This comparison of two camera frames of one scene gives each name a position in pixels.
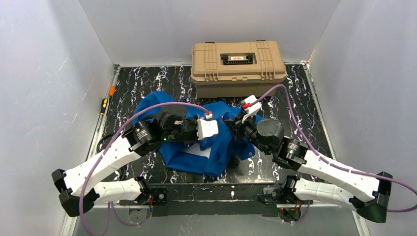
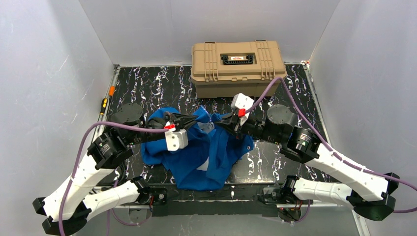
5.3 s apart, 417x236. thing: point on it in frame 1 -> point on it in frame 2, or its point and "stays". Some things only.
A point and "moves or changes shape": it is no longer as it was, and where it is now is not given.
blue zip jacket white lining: (219, 153) moves or changes shape
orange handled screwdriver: (111, 90) stays
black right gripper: (237, 123) stays
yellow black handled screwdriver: (104, 103) stays
